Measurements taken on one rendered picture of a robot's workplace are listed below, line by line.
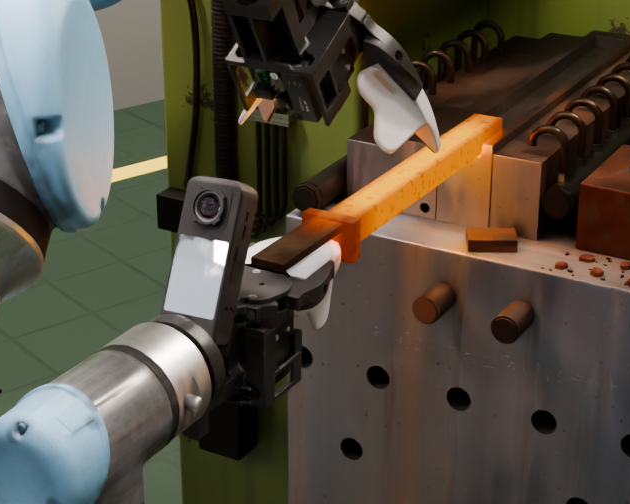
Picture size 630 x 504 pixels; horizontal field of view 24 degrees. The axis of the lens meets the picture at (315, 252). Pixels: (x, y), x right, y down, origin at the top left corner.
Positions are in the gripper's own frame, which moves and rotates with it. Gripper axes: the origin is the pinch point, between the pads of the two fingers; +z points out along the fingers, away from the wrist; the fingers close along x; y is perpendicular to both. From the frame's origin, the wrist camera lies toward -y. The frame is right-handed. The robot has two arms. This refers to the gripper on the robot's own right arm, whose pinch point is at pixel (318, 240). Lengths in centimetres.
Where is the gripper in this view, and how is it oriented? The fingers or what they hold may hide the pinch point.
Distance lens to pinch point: 112.1
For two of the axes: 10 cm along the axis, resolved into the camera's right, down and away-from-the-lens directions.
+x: 8.7, 2.0, -4.5
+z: 4.9, -3.4, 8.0
